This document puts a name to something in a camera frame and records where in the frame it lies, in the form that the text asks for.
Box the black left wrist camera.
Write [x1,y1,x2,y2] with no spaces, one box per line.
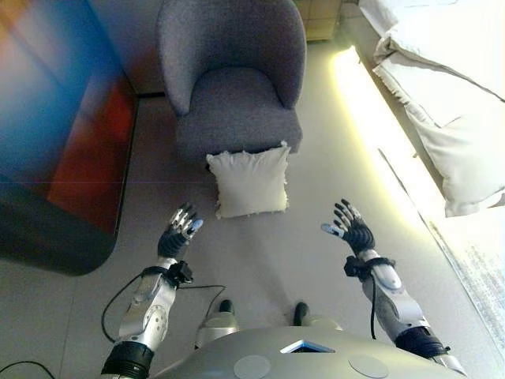
[169,261,195,285]

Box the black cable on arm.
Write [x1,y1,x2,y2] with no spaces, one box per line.
[101,272,227,343]
[368,272,378,340]

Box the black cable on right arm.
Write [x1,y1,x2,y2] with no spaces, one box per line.
[368,272,378,340]

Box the dark rounded cabinet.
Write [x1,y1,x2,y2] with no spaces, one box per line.
[0,0,139,276]

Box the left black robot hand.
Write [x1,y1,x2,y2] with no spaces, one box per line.
[157,202,204,259]

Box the silver robot torso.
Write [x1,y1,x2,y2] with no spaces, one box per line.
[148,325,469,379]

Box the left robot leg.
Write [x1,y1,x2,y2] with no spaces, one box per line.
[193,298,241,351]

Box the white square cushion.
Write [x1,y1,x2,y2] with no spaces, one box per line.
[205,141,292,220]

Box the right robot leg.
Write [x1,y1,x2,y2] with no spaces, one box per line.
[294,302,343,332]

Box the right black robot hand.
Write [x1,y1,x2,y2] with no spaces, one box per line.
[320,199,376,262]

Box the grey fabric armchair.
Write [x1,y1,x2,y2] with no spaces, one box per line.
[155,0,308,163]

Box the robot leg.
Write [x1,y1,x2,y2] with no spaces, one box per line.
[294,302,343,332]
[193,298,241,351]

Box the wooden bedside cabinet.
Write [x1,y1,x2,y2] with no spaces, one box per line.
[294,0,343,42]

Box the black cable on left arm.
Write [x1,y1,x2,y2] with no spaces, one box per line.
[101,272,227,343]

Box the white bed with duvet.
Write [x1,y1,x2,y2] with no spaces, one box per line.
[357,0,505,218]

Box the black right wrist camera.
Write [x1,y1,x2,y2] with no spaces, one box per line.
[343,255,362,277]

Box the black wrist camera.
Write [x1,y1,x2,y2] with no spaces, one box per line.
[169,261,195,285]
[343,255,362,277]

